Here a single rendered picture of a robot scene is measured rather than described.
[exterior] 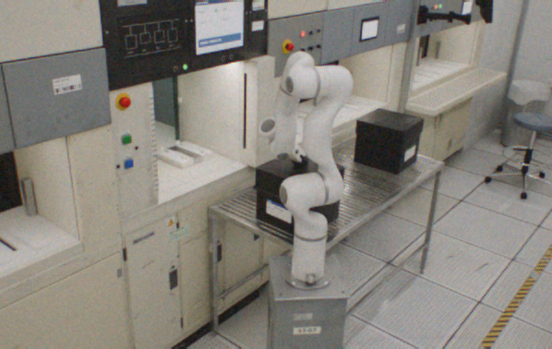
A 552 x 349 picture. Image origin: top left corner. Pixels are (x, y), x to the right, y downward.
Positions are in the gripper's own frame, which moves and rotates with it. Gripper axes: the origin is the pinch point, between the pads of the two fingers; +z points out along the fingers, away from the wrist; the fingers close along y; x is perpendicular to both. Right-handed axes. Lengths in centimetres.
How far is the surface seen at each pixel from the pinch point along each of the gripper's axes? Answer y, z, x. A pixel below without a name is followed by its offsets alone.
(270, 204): 4.5, 3.0, 21.6
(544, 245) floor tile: -68, 214, -68
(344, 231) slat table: -22.6, 23.6, 15.8
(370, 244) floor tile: 22, 156, -9
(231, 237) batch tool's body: 39, 36, 39
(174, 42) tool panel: 38, -60, -10
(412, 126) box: -10, 63, -59
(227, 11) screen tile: 39, -45, -38
